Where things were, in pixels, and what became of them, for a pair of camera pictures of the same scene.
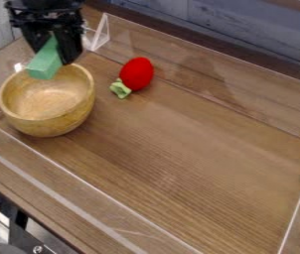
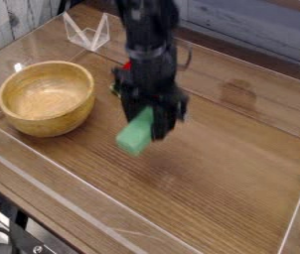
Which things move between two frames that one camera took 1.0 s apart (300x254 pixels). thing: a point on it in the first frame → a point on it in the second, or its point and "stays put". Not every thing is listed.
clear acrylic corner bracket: x=96 y=38 stays put
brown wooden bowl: x=47 y=108 stays put
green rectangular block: x=45 y=63 → x=134 y=136
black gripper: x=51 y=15 → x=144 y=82
